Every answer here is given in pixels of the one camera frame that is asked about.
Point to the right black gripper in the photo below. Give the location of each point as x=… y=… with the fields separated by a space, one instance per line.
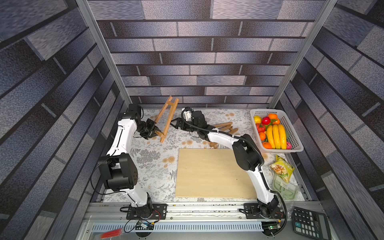
x=183 y=124

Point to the floral tablecloth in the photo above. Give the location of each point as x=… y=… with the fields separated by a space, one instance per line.
x=157 y=162

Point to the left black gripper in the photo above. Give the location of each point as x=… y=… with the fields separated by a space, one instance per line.
x=152 y=122

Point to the orange toy fruit top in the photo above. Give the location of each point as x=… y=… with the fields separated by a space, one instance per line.
x=274 y=119

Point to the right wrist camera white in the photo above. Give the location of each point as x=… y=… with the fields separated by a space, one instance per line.
x=187 y=114

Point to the aluminium rail base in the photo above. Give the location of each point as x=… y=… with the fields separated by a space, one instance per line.
x=194 y=221

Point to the yellow snack bag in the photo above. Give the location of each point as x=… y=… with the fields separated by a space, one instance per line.
x=282 y=168

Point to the white plastic basket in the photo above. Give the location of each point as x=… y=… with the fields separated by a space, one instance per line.
x=292 y=136

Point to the yellow toy lemon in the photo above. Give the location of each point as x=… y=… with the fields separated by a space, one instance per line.
x=257 y=120

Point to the red toy apple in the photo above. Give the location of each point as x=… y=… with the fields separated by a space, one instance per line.
x=266 y=121

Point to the red object bottom left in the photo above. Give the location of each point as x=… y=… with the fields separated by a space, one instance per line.
x=111 y=234

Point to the plywood board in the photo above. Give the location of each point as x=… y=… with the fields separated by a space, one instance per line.
x=212 y=173

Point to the green plastic container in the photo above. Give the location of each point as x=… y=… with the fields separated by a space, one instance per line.
x=287 y=190

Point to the yellow toy banana bunch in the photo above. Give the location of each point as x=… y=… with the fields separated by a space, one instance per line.
x=277 y=137

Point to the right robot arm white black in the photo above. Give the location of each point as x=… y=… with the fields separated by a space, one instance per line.
x=247 y=155

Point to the black calculator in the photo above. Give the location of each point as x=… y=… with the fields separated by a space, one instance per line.
x=311 y=224

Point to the small orange toy fruit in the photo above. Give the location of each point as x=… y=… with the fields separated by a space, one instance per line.
x=262 y=136

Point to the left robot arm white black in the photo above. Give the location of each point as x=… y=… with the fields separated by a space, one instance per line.
x=118 y=170

